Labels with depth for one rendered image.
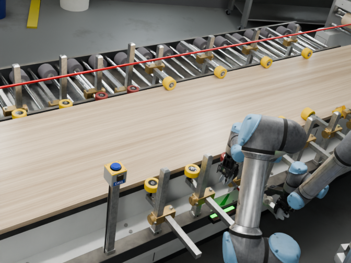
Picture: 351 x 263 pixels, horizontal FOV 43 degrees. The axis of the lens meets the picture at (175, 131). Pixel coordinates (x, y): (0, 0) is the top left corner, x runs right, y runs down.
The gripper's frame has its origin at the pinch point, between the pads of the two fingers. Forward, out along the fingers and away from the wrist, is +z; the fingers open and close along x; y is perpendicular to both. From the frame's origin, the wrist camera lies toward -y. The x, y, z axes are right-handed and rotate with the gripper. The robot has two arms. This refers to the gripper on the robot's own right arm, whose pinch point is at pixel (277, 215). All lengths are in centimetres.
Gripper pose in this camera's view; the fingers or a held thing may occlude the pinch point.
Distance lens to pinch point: 236.7
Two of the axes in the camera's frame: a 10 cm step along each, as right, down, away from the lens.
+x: 8.2, -2.4, 5.3
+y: 5.6, 5.3, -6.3
